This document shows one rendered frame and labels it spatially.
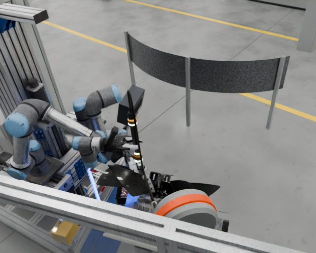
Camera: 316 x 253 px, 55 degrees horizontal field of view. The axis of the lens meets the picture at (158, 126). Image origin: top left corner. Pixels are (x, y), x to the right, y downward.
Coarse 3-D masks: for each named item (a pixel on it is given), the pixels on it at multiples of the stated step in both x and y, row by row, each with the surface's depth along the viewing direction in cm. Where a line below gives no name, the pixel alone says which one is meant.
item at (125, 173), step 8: (112, 168) 149; (120, 168) 154; (120, 176) 146; (128, 176) 151; (136, 176) 157; (128, 184) 145; (136, 184) 151; (144, 184) 158; (128, 192) 138; (136, 192) 145; (144, 192) 153
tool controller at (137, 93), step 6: (132, 90) 233; (138, 90) 235; (126, 96) 227; (132, 96) 228; (138, 96) 230; (120, 102) 221; (126, 102) 222; (138, 102) 231; (120, 108) 223; (126, 108) 221; (138, 108) 239; (120, 114) 227; (126, 114) 225; (120, 120) 231; (126, 120) 229
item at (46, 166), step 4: (44, 160) 200; (48, 160) 206; (36, 164) 196; (40, 164) 198; (44, 164) 200; (48, 164) 203; (36, 168) 198; (40, 168) 199; (44, 168) 201; (48, 168) 203; (32, 172) 200; (36, 172) 199; (40, 172) 201; (44, 172) 201; (48, 172) 204; (36, 176) 201; (40, 176) 201
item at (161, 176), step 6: (150, 174) 169; (156, 174) 166; (162, 174) 166; (156, 180) 166; (162, 180) 166; (168, 180) 168; (156, 186) 165; (162, 186) 166; (156, 192) 166; (162, 192) 167; (162, 198) 164
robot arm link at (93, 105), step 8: (88, 96) 187; (96, 96) 185; (88, 104) 186; (96, 104) 185; (88, 112) 187; (96, 112) 188; (96, 120) 190; (96, 128) 193; (104, 128) 196; (104, 160) 202
